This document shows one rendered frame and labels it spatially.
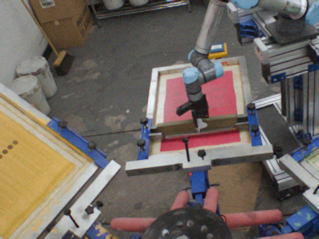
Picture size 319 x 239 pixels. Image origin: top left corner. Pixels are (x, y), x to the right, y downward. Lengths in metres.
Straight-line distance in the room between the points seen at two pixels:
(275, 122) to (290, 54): 1.04
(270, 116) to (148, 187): 1.10
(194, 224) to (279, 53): 1.18
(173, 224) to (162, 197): 1.76
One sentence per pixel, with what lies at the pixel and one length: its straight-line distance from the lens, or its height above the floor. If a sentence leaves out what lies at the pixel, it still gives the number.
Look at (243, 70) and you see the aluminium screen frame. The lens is 2.41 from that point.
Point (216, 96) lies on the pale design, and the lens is 2.29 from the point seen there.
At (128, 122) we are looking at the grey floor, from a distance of 3.79.
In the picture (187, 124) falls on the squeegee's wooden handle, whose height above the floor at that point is 1.05.
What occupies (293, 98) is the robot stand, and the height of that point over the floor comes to 0.59.
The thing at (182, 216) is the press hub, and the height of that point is 1.31.
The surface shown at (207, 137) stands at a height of 0.96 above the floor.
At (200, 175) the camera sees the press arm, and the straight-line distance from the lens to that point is 1.79.
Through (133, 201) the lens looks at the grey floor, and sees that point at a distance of 3.15.
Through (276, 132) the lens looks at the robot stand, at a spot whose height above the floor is 0.21.
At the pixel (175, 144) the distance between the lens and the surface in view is 2.08.
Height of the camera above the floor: 2.41
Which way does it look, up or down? 40 degrees down
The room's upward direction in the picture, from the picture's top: 12 degrees counter-clockwise
